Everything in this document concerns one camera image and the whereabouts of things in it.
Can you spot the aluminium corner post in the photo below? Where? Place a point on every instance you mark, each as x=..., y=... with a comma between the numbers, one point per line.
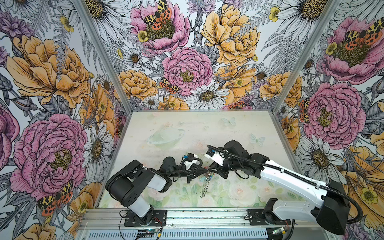
x=320, y=27
x=93, y=33

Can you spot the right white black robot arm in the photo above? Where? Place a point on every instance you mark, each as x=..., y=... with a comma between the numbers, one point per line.
x=326, y=204

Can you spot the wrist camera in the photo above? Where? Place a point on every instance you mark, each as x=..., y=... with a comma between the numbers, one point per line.
x=189, y=161
x=216, y=157

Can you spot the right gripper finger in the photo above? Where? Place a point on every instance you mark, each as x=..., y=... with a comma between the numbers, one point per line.
x=214, y=167
x=214, y=174

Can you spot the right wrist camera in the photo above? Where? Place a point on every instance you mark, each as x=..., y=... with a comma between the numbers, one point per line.
x=216, y=157

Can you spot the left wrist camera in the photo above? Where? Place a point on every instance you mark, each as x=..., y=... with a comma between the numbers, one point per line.
x=189, y=161

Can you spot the aluminium front rail frame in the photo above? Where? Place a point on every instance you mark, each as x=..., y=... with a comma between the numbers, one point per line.
x=195, y=224

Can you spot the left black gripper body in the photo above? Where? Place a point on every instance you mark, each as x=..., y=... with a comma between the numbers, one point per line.
x=183, y=173

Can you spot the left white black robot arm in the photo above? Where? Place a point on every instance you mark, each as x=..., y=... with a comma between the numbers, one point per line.
x=126, y=186

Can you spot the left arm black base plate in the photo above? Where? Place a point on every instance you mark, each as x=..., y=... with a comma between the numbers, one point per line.
x=154, y=218

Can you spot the left aluminium corner post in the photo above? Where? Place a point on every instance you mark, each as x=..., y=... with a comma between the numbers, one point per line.
x=93, y=33

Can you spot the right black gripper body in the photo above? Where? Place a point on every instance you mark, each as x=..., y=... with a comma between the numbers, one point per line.
x=229, y=164

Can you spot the right aluminium corner post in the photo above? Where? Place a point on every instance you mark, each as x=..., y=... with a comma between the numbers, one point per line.
x=320, y=27

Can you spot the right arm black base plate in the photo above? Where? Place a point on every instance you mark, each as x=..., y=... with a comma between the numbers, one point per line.
x=261, y=217

